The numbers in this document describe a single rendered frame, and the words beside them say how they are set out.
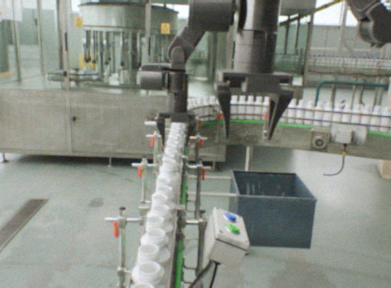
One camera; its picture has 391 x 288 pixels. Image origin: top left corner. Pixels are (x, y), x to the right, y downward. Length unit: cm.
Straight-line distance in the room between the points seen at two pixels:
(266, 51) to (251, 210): 109
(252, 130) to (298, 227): 130
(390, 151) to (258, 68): 235
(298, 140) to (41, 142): 314
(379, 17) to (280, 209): 84
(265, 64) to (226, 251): 49
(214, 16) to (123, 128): 410
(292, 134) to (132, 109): 228
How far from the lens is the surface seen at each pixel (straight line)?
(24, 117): 490
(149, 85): 102
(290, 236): 166
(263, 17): 54
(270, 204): 158
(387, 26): 107
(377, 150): 284
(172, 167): 107
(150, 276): 66
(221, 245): 89
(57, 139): 483
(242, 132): 280
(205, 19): 54
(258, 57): 54
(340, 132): 263
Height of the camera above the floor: 153
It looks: 15 degrees down
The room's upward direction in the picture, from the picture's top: 3 degrees clockwise
